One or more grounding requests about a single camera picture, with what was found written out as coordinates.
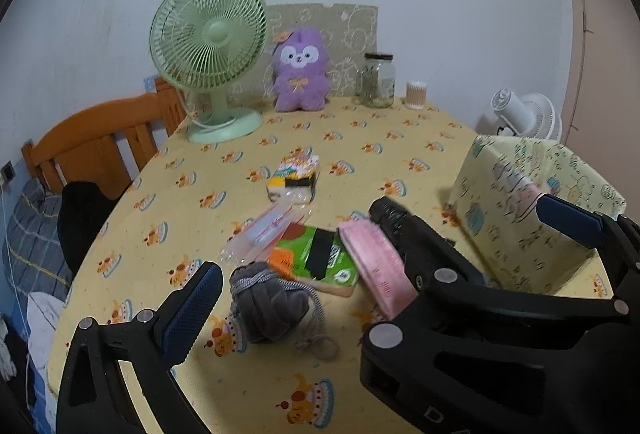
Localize grey knotted rope ball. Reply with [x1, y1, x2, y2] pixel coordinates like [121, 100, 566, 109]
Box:
[229, 262, 340, 362]

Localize black garbage bag roll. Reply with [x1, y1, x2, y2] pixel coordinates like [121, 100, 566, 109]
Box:
[369, 196, 424, 255]

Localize green tissue pack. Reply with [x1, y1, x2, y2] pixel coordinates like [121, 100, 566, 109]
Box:
[267, 223, 359, 298]

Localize clear plastic straw pack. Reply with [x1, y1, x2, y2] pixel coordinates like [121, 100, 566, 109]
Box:
[220, 200, 311, 265]

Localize yellow cartoon tissue pack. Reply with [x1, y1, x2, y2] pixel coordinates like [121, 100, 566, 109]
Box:
[267, 154, 320, 205]

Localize beige door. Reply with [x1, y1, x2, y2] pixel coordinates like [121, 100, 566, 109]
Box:
[562, 0, 639, 220]

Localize yellow patterned tablecloth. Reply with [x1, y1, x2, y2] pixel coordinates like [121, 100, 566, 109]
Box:
[48, 94, 614, 434]

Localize white standing fan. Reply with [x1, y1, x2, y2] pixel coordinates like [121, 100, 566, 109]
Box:
[476, 89, 562, 141]

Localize white cloth on bed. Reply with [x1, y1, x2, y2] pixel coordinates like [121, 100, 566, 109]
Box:
[26, 291, 63, 371]

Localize black cloth on chair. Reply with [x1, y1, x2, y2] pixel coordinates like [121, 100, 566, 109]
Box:
[58, 181, 117, 275]

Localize blue plaid bedding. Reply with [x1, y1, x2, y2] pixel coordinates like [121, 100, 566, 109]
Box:
[1, 179, 73, 310]

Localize orange wooden chair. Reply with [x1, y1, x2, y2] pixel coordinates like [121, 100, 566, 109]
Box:
[22, 80, 186, 199]

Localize cotton swab container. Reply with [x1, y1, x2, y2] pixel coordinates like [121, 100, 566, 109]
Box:
[404, 81, 427, 110]

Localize glass jar with lid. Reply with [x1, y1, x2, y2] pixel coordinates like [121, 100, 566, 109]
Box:
[358, 52, 396, 108]

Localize purple plush toy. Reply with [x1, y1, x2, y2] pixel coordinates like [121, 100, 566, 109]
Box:
[272, 27, 331, 113]

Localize green desk fan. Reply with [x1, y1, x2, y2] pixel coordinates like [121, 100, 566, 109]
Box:
[149, 0, 267, 145]

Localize beige patterned board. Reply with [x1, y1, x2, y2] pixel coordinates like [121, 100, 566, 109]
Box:
[227, 3, 378, 106]

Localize wall socket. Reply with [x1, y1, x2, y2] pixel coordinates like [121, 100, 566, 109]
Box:
[0, 161, 15, 185]

